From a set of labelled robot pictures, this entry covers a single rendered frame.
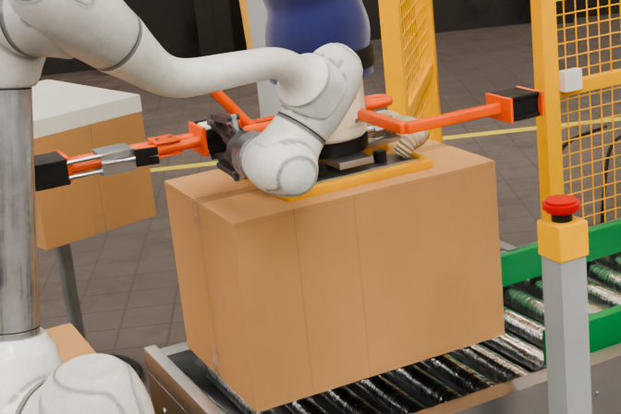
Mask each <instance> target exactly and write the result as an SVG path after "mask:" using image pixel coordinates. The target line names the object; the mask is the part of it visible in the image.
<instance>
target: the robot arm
mask: <svg viewBox="0 0 621 414"><path fill-rule="evenodd" d="M46 57H55V58H64V59H73V58H77V59H78V60H80V61H82V62H84V63H86V64H88V65H90V66H91V67H94V68H96V69H97V70H99V71H102V72H103V73H106V74H108V75H111V76H114V77H116V78H119V79H122V80H124V81H126V82H128V83H130V84H132V85H135V86H137V87H139V88H141V89H143V90H145V91H149V92H151V93H154V94H157V95H161V96H165V97H174V98H186V97H194V96H199V95H203V94H207V93H212V92H216V91H222V90H226V89H231V88H235V87H238V86H242V85H246V84H250V83H254V82H258V81H262V80H267V79H275V80H277V93H278V95H279V97H280V102H281V104H282V106H281V107H280V109H279V111H278V113H277V114H276V116H275V117H274V119H273V120H272V122H271V123H270V124H269V125H268V126H267V128H266V129H265V130H264V131H263V132H260V131H245V130H244V129H243V128H242V127H239V126H238V120H239V119H240V115H239V113H237V114H233V115H231V114H228V113H224V112H221V113H216V114H211V115H210V118H211V119H207V120H206V121H204V122H200V123H198V125H200V126H202V127H204V128H205V129H206V130H207V129H211V128H212V129H213V130H214V131H215V132H216V133H217V134H219V135H220V136H221V137H222V139H223V141H224V142H225V143H226V145H227V146H226V151H225V152H218V153H216V154H211V158H212V160H214V159H217V160H218V163H216V165H217V167H218V168H219V169H220V170H222V171H224V172H225V173H227V174H229V175H230V176H231V177H232V178H233V179H234V180H235V181H240V180H244V179H249V180H250V182H251V183H252V184H253V185H255V186H256V187H257V188H258V189H261V190H263V191H264V192H267V193H269V194H272V195H275V196H278V197H285V198H295V197H299V196H302V195H304V194H306V193H308V192H309V191H310V190H311V189H312V188H313V187H314V185H315V183H316V181H317V178H318V173H319V166H318V159H319V155H320V153H321V150H322V148H323V145H324V144H325V143H326V142H327V140H328V139H329V137H330V136H331V135H332V134H333V132H334V131H335V130H336V129H337V127H338V126H339V125H340V123H341V122H342V120H343V119H344V117H345V115H346V114H347V111H348V110H349V108H350V106H351V105H352V103H353V101H354V99H355V97H356V95H357V93H358V91H359V86H360V84H361V80H362V75H363V68H362V65H361V61H360V59H359V57H358V55H357V54H356V53H355V52H354V51H353V50H351V49H350V48H349V47H347V46H345V45H344V44H342V43H328V44H326V45H324V46H322V47H320V48H318V49H317V50H315V51H314V52H313V54H311V53H307V54H302V55H299V54H297V53H295V52H293V51H290V50H287V49H284V48H278V47H263V48H256V49H249V50H244V51H237V52H232V53H225V54H219V55H208V56H202V57H195V58H178V57H175V56H172V55H170V54H169V53H168V52H167V51H166V50H165V49H164V48H163V47H162V46H161V44H159V43H158V42H157V40H156V39H155V38H154V37H153V36H152V34H151V33H150V31H149V30H148V29H147V27H146V26H145V25H144V23H143V22H142V20H141V19H140V18H139V17H138V16H137V15H136V14H135V13H134V12H133V11H132V10H131V9H130V7H129V6H128V5H127V4H126V3H125V2H124V1H123V0H0V414H155V413H154V410H153V406H152V401H151V399H150V397H149V394H148V392H147V390H146V388H145V386H144V384H143V382H142V381H141V379H140V377H139V376H138V374H137V373H136V372H135V371H134V370H133V369H132V368H131V367H130V365H128V364H127V363H126V362H125V361H123V360H121V359H119V358H117V357H114V356H112V355H108V354H97V353H96V354H87V355H82V356H78V357H75V358H73V359H70V360H68V361H66V362H64V363H62V360H61V358H60V356H59V353H58V350H57V344H56V342H55V341H54V339H53V338H52V337H51V336H50V335H49V334H48V333H47V332H46V331H45V330H44V329H43V328H42V327H40V313H39V284H38V256H37V227H36V199H35V170H34V141H33V112H32V86H36V84H37V83H38V81H39V79H40V77H41V74H42V70H43V65H44V62H45V59H46ZM228 125H230V126H232V128H231V127H230V126H228ZM226 159H227V160H226Z"/></svg>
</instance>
